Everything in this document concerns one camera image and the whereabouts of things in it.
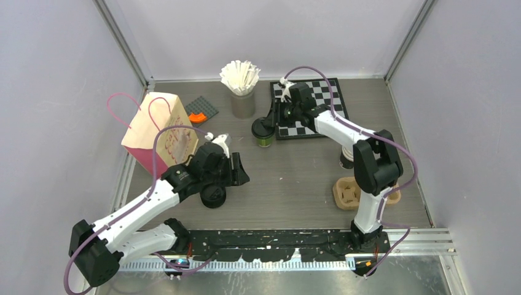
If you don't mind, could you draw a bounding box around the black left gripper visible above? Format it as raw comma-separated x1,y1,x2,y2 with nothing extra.
202,152,249,187

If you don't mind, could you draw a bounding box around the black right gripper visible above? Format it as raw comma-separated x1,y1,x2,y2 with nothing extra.
264,98,301,128

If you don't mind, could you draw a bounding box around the black coffee cup lid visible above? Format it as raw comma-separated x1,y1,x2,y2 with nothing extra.
251,117,275,140

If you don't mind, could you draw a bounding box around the stack of black lids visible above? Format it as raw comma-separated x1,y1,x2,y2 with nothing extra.
200,185,227,209

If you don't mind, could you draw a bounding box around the stack of paper cups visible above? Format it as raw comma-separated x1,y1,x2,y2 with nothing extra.
339,146,354,169

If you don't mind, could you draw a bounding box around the green paper cup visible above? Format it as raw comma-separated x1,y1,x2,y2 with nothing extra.
256,136,273,148

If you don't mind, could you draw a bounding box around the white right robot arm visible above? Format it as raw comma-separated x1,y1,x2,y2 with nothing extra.
251,79,403,253

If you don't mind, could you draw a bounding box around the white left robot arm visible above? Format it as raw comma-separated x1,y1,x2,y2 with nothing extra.
69,141,249,287

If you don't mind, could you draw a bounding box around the black white chessboard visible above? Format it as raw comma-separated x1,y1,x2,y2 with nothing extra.
270,77,349,140

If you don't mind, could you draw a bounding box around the grey straw holder cup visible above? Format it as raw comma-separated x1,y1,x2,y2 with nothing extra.
230,91,256,119

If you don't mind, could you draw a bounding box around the white wrapped straws bundle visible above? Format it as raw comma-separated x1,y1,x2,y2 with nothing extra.
219,60,261,96

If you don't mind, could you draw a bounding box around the orange plastic piece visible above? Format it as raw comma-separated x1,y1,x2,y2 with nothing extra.
189,112,208,124

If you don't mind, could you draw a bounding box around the grey lego baseplate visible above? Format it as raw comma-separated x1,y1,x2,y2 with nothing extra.
184,96,219,127

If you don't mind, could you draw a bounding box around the brown pulp cup carrier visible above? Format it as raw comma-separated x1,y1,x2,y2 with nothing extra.
332,176,398,210

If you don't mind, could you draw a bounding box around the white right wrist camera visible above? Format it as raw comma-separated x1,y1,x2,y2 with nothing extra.
279,77,294,103

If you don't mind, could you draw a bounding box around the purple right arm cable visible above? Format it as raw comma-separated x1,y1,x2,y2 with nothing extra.
284,66,419,278

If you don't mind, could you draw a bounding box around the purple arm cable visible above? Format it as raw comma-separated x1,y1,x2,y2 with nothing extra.
284,66,419,278
63,125,213,295

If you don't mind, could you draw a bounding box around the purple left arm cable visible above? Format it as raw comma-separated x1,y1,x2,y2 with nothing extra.
63,125,213,295

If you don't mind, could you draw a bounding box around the aluminium frame rail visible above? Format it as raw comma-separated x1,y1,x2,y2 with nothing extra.
119,229,456,275

